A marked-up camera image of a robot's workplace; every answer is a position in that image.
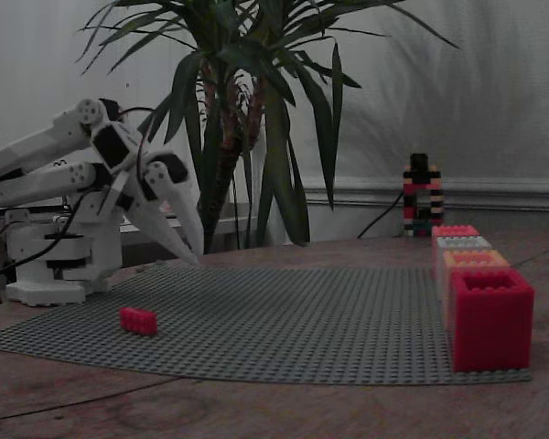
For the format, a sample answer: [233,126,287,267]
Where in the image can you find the red Lego brick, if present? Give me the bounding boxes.
[120,305,159,337]

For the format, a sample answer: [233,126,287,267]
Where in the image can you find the grey studded baseplate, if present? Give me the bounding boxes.
[0,263,534,386]

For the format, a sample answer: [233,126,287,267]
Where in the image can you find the grey plastic brick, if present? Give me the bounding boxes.
[435,236,493,303]

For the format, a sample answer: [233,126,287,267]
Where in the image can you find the orange plastic brick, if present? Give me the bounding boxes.
[442,250,511,330]

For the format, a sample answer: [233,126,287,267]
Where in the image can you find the black webcam cable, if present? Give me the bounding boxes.
[356,187,406,239]

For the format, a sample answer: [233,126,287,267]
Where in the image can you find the dark red plastic brick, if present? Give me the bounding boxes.
[450,268,535,372]

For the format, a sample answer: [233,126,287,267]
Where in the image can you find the tall green palm plant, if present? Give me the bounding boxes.
[75,0,461,252]

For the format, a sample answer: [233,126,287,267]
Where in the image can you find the striped Lego camera tower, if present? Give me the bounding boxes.
[402,164,444,238]

